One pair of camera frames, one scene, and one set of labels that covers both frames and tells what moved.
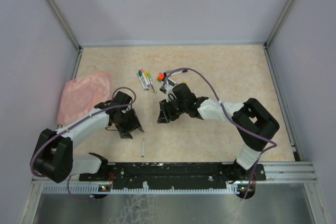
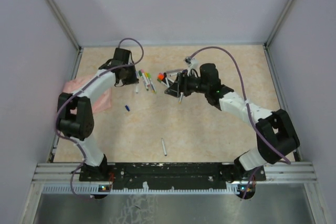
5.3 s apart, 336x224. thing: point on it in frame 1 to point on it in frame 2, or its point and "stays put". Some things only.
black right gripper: [166, 115] to [181, 85]
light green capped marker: [149, 76] stays put
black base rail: [176, 176] stays put
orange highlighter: [160, 77] stays put
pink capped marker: [142, 71] stays put
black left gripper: [124, 132] to [134, 80]
